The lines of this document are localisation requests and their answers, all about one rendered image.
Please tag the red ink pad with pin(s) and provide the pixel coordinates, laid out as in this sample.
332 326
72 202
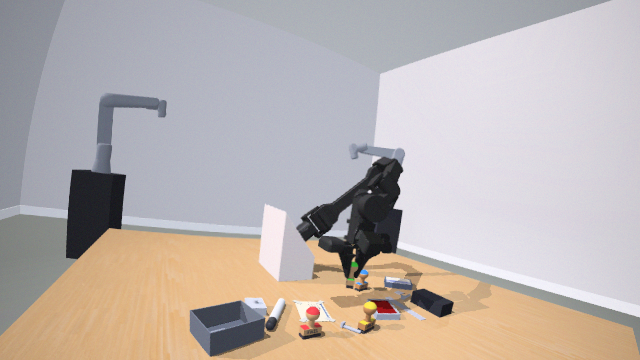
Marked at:
385 310

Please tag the white marker with black cap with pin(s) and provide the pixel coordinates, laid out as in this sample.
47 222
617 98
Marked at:
271 323

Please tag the red-handled rubber stamp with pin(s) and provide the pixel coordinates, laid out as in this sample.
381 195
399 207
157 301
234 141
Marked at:
312 329

